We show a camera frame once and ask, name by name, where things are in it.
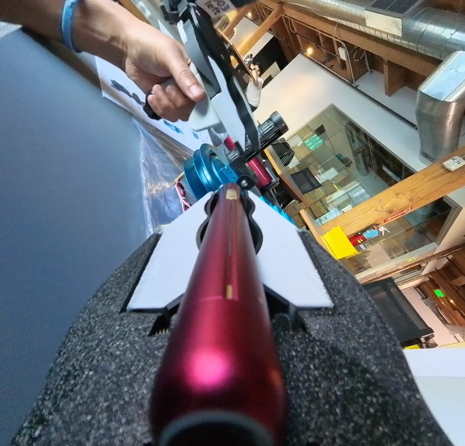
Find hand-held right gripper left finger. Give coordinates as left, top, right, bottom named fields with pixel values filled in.
left=126, top=192, right=219, bottom=312

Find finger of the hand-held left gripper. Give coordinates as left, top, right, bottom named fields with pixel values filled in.
left=203, top=15, right=263, bottom=155
left=186, top=18, right=255, bottom=156

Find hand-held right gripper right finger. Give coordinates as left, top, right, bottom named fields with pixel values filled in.
left=240, top=191, right=335, bottom=311

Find black servo motor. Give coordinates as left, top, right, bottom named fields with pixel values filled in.
left=236, top=163, right=258, bottom=190

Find red electric screwdriver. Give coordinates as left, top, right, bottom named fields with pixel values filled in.
left=149, top=182, right=291, bottom=446

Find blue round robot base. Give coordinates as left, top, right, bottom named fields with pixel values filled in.
left=183, top=143, right=242, bottom=203

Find silver duct elbow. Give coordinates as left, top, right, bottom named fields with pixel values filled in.
left=415, top=51, right=465, bottom=164

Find person's left forearm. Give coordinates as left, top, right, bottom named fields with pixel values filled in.
left=0, top=0, right=73, bottom=50

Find person's left hand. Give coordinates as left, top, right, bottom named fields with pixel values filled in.
left=82, top=0, right=208, bottom=124

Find black screwdriver bit holder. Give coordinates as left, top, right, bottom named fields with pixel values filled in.
left=257, top=111, right=289, bottom=147

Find red cylindrical bit case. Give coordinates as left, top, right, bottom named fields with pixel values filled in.
left=222, top=135, right=274, bottom=192

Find yellow storage bin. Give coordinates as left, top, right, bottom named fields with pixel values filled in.
left=321, top=226, right=358, bottom=259

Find large clear plastic bag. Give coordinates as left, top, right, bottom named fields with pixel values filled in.
left=132, top=119, right=204, bottom=236

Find glass partition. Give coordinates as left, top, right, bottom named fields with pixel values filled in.
left=269, top=104, right=458, bottom=283

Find printed instruction sheet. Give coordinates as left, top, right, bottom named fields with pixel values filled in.
left=95, top=55, right=215, bottom=152

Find black flat monitor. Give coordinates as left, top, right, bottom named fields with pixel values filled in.
left=363, top=277, right=434, bottom=348

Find blue wristband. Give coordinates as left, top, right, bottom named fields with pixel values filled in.
left=61, top=0, right=94, bottom=53

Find long silver ventilation duct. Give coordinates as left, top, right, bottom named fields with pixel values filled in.
left=271, top=0, right=465, bottom=59

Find red and white wires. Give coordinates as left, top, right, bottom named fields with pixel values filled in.
left=174, top=181, right=193, bottom=212

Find duct vent grille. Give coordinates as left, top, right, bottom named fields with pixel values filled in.
left=365, top=0, right=434, bottom=36

